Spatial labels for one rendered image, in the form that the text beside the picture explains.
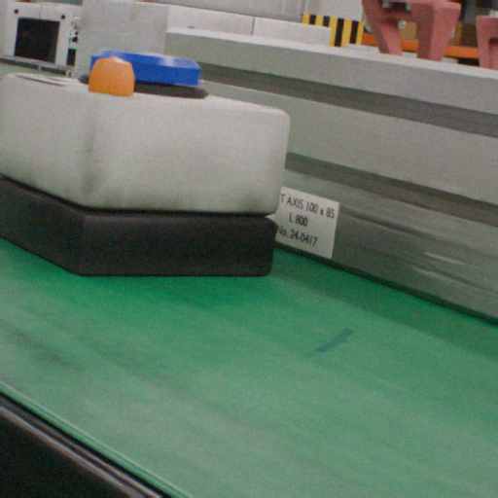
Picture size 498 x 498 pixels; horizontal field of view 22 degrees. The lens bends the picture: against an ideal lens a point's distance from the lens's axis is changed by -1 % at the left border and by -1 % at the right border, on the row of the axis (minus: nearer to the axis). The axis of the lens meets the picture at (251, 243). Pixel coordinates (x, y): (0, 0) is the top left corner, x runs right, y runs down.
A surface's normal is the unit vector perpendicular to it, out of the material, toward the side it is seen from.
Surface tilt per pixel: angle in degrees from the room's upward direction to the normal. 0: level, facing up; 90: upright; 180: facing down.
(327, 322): 0
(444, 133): 90
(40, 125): 90
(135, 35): 90
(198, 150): 90
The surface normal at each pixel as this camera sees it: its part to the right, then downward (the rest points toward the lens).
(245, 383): 0.13, -0.98
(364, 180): -0.81, -0.01
